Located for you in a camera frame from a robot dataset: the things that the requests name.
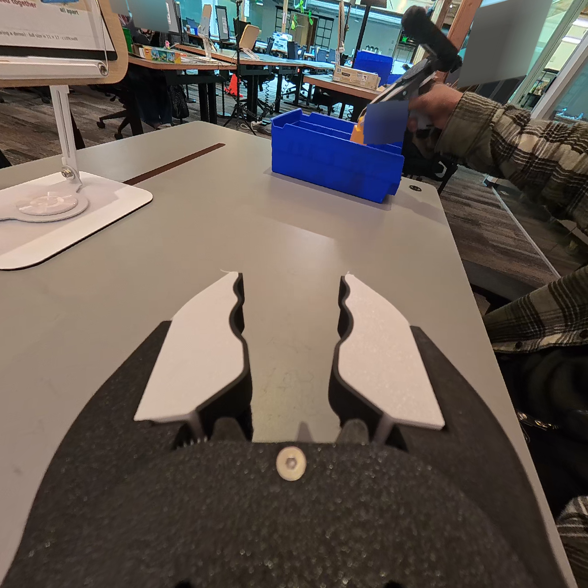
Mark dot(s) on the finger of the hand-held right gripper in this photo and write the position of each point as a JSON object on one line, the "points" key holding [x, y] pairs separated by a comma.
{"points": [[404, 85]]}

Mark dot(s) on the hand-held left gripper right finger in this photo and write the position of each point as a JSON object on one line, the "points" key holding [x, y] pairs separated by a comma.
{"points": [[390, 367]]}

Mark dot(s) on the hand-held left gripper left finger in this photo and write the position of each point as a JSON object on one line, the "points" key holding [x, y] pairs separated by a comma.
{"points": [[193, 363]]}

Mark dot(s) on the orange mega block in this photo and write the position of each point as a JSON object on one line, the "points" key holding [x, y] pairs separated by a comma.
{"points": [[358, 133]]}

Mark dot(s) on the blue plastic bin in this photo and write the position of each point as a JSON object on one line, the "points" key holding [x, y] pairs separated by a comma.
{"points": [[330, 165]]}

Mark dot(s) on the person's right forearm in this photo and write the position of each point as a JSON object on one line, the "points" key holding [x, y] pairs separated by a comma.
{"points": [[514, 138]]}

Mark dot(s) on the person's right hand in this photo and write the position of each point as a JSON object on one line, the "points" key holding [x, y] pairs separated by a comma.
{"points": [[436, 105]]}

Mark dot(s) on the stack of blue bins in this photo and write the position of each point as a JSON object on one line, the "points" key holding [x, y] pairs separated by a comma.
{"points": [[374, 62]]}

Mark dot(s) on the cardboard box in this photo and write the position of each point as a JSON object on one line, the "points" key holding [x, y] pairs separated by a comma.
{"points": [[356, 77]]}

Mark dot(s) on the wooden office desk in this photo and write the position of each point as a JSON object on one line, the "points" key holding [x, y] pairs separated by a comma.
{"points": [[275, 59]]}

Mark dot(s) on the person's body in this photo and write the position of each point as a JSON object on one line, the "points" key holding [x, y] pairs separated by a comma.
{"points": [[542, 312]]}

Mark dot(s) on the black tripod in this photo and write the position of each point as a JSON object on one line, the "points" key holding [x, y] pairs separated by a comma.
{"points": [[239, 55]]}

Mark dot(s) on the orange traffic cone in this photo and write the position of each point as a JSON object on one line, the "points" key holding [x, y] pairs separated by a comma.
{"points": [[234, 87]]}

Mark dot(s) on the white document holder stand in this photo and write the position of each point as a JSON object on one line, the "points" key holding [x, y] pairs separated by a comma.
{"points": [[92, 216]]}

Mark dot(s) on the wooden side table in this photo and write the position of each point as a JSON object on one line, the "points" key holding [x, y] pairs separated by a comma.
{"points": [[193, 62]]}

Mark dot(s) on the wooden post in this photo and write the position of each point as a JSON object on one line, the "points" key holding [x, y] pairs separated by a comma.
{"points": [[461, 27]]}

